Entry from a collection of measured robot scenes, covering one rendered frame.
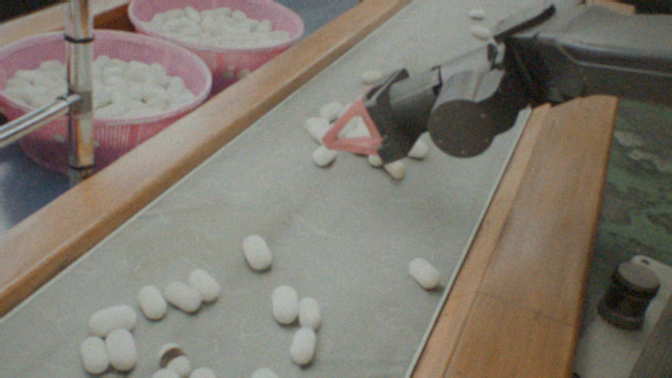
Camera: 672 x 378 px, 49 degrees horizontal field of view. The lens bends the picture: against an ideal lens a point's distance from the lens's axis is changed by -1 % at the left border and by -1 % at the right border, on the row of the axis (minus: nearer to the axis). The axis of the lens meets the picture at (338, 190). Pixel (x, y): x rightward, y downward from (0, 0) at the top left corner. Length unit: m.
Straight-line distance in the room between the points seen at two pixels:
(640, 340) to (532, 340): 0.58
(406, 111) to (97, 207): 0.30
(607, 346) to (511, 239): 0.44
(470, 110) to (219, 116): 0.35
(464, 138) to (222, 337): 0.26
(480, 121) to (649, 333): 0.68
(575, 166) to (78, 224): 0.58
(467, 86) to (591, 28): 0.11
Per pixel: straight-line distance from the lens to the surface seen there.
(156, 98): 0.95
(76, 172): 0.76
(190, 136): 0.83
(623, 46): 0.56
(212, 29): 1.20
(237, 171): 0.82
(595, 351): 1.15
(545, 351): 0.64
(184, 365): 0.56
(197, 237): 0.71
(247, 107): 0.90
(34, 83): 1.00
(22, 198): 0.88
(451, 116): 0.62
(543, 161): 0.93
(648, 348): 1.20
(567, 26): 0.63
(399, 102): 0.71
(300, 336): 0.59
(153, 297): 0.61
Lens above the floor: 1.16
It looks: 31 degrees down
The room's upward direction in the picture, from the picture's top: 11 degrees clockwise
